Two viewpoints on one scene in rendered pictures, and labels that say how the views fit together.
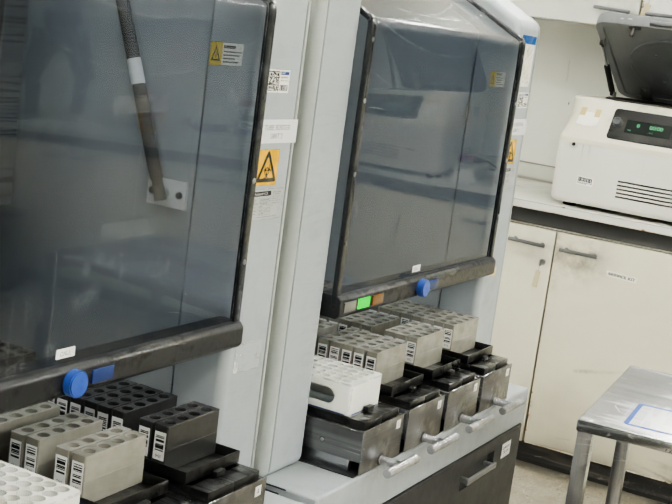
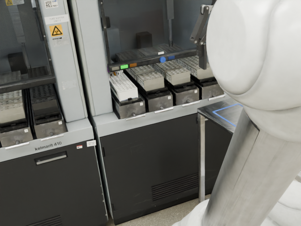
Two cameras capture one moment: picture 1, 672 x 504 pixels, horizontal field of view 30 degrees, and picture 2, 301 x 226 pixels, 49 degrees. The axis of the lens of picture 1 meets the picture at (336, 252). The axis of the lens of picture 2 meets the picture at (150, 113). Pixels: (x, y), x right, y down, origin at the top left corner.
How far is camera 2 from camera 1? 1.44 m
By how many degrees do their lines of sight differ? 44
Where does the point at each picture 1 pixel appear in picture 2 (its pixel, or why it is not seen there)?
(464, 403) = (189, 96)
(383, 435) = (132, 107)
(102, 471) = (5, 115)
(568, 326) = not seen: outside the picture
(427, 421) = (162, 102)
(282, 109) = (57, 12)
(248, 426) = (78, 103)
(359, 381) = (123, 90)
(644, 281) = not seen: outside the picture
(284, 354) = (90, 83)
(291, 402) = (100, 96)
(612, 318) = not seen: outside the picture
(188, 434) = (42, 106)
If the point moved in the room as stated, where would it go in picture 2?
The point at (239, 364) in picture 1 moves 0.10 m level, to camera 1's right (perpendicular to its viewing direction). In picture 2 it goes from (65, 86) to (78, 91)
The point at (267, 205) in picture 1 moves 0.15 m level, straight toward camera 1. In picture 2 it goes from (61, 41) to (32, 50)
